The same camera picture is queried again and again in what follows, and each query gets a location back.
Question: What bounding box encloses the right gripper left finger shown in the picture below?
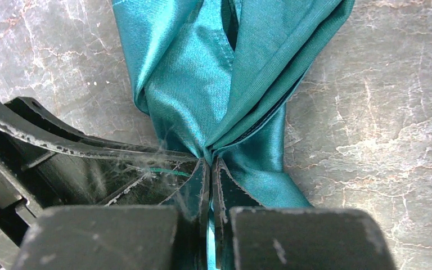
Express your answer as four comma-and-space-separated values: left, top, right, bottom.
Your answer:
13, 160, 210, 269

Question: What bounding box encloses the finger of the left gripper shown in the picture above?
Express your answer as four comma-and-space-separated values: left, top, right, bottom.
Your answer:
5, 97, 201, 205
0, 97, 198, 164

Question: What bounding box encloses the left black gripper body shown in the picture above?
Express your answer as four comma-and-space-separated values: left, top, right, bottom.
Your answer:
0, 119, 53, 270

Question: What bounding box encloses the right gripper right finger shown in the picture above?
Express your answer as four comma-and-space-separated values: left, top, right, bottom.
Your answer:
212, 157, 396, 269

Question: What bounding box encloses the teal cloth napkin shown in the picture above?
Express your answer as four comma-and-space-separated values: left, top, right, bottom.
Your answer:
111, 0, 356, 270

